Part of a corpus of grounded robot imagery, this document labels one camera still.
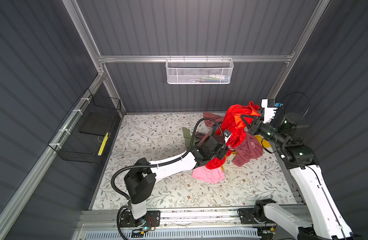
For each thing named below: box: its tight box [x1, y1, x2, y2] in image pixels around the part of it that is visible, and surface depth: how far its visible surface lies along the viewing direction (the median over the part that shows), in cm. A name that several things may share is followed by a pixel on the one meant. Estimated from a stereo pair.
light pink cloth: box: [192, 165, 226, 184], surface depth 88 cm
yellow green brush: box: [98, 132, 109, 156], surface depth 70 cm
